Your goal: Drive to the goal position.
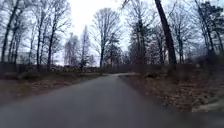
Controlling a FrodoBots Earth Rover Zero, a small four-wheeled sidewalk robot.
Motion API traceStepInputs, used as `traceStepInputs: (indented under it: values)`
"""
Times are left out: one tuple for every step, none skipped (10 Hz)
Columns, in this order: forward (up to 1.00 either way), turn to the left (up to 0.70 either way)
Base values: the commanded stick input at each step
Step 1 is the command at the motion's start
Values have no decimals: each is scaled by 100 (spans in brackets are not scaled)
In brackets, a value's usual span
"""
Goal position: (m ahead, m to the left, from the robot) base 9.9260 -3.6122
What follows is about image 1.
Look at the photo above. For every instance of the tall bare broad-crowned tree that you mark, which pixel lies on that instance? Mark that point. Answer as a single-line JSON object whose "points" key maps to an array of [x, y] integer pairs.
{"points": [[102, 50]]}

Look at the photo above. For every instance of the grey asphalt path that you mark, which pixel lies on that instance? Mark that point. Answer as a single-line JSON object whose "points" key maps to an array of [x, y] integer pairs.
{"points": [[100, 106]]}

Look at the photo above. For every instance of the thick leaning tree trunk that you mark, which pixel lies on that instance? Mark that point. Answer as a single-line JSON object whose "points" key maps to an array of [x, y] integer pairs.
{"points": [[167, 40]]}

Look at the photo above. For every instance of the wood of bare trees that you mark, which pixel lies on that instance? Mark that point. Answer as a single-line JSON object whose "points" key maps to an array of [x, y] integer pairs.
{"points": [[43, 36]]}

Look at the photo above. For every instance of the leaf-strewn ground with brush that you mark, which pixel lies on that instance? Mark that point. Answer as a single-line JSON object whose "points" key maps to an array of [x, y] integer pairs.
{"points": [[36, 85], [180, 91]]}

